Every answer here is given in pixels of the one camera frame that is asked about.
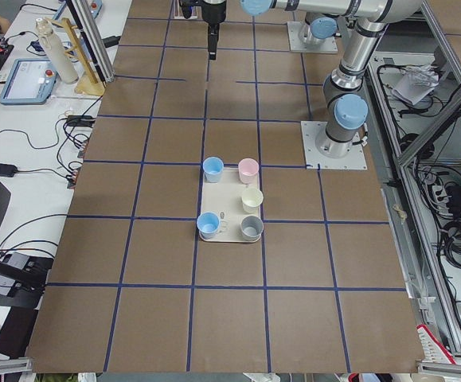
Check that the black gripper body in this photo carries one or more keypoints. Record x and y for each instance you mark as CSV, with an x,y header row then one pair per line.
x,y
212,12

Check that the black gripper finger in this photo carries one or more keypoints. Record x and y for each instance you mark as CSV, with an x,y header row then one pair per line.
x,y
213,38

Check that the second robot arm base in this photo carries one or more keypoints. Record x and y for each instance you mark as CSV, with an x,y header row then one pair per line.
x,y
315,34

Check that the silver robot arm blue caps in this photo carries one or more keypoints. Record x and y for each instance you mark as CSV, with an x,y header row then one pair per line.
x,y
348,111

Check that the light blue cup rear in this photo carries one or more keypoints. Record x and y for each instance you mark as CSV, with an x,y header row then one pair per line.
x,y
213,169

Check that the light blue cup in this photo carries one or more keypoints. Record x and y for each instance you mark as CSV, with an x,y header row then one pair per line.
x,y
213,169
208,224

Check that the pink cup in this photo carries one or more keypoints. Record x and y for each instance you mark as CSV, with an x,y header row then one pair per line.
x,y
248,169

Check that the cream cup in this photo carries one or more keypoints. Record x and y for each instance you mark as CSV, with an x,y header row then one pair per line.
x,y
252,199

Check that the light blue cup front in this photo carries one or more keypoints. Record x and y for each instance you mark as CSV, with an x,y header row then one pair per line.
x,y
208,224

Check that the grey cup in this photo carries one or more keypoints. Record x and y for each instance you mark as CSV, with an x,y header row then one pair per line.
x,y
251,228

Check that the wooden mug tree stand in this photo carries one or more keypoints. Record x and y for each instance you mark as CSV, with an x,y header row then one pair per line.
x,y
89,83

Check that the beige plastic tray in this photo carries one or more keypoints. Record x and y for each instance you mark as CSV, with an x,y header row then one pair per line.
x,y
224,199

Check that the blue teach pendant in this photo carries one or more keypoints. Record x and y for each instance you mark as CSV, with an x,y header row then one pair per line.
x,y
30,82

